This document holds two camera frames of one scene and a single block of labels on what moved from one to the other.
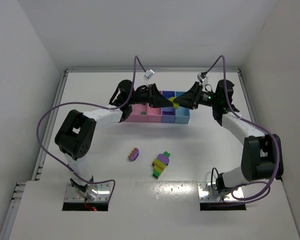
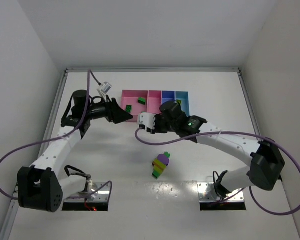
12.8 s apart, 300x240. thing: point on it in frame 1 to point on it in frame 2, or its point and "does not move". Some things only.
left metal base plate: (104, 189) does not move
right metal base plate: (207, 194) does not move
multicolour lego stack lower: (160, 164) does not move
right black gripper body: (195, 95) to (157, 123)
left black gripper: (150, 95) to (110, 110)
